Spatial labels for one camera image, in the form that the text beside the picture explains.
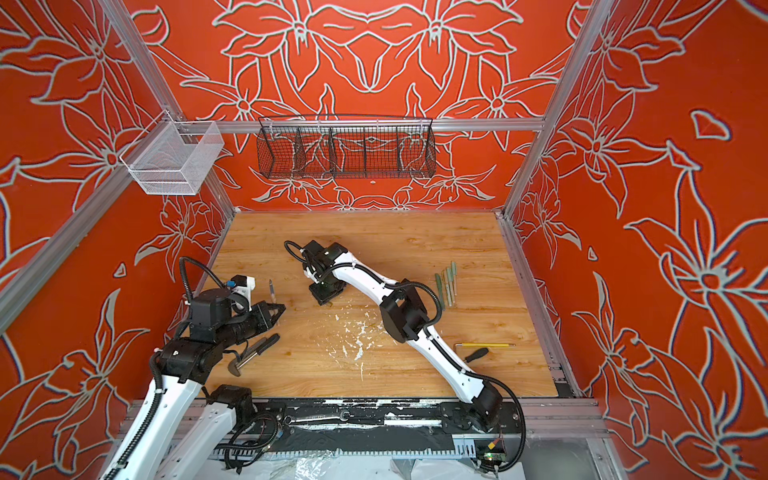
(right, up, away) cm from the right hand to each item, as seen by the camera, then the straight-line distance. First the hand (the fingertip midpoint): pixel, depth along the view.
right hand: (321, 298), depth 95 cm
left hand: (-5, +2, -21) cm, 22 cm away
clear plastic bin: (-46, +45, -3) cm, 65 cm away
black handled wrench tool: (-17, -13, -11) cm, 24 cm away
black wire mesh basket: (+8, +51, +4) cm, 52 cm away
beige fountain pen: (+42, +5, +3) cm, 43 cm away
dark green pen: (+39, +1, +2) cm, 39 cm away
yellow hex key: (+50, -12, -9) cm, 52 cm away
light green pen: (+45, +8, +6) cm, 46 cm away
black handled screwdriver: (+48, -14, -11) cm, 51 cm away
